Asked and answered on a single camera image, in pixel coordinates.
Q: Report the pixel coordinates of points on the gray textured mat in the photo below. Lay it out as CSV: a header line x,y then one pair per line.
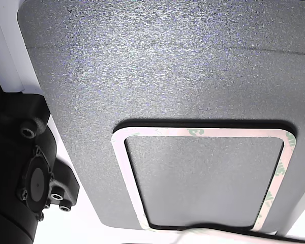
x,y
142,76

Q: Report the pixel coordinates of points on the white aluminium rail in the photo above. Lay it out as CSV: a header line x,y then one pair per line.
x,y
5,50

